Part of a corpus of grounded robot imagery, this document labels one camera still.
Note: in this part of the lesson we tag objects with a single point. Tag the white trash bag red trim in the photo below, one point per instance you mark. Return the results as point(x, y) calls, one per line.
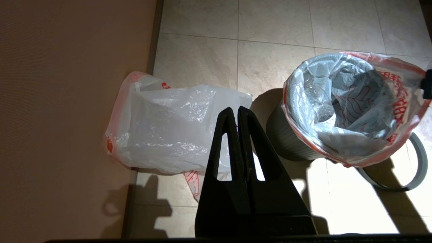
point(162, 135)

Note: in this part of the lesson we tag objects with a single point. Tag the red-printed plastic bag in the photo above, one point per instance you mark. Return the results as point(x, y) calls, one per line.
point(337, 141)

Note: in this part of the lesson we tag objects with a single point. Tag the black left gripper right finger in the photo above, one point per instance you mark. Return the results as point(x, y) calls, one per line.
point(276, 209)

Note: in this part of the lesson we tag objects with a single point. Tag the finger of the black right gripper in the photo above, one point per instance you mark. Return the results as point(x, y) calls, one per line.
point(428, 84)

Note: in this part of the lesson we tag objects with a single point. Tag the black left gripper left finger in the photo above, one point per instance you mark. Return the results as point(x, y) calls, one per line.
point(222, 209)

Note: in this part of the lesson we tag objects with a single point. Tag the clear plastic bottle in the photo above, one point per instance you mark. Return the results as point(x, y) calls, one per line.
point(324, 111)

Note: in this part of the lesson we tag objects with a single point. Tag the black round trash bin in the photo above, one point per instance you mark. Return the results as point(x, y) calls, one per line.
point(287, 141)

